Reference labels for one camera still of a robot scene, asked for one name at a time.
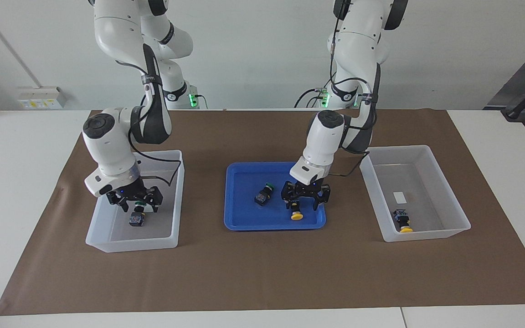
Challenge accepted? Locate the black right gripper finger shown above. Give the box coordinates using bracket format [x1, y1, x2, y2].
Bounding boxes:
[106, 190, 130, 214]
[145, 187, 164, 214]

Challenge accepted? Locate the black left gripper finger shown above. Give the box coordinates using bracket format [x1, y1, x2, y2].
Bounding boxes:
[310, 184, 331, 212]
[281, 181, 298, 210]

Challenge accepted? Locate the green push button switch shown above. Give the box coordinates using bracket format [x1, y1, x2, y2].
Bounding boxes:
[254, 183, 275, 205]
[129, 200, 147, 227]

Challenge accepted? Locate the translucent white plastic box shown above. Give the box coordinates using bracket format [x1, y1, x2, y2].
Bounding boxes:
[360, 145, 471, 242]
[85, 150, 185, 253]

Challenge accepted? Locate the blue plastic tray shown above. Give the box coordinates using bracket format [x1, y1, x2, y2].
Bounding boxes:
[224, 162, 327, 231]

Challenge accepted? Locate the brown table mat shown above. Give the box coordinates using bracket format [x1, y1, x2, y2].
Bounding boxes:
[0, 108, 525, 316]

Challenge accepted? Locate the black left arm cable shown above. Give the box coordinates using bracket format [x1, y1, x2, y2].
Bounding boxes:
[329, 0, 381, 177]

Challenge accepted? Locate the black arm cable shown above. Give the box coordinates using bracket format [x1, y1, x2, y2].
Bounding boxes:
[329, 0, 381, 177]
[116, 59, 183, 187]

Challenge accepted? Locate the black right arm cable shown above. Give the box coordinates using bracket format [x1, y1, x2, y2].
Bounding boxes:
[116, 59, 183, 187]

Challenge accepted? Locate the white wall socket box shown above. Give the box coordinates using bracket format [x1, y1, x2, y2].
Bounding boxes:
[17, 87, 68, 110]

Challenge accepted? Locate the white wall conduit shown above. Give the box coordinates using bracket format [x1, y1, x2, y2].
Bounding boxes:
[0, 0, 41, 88]

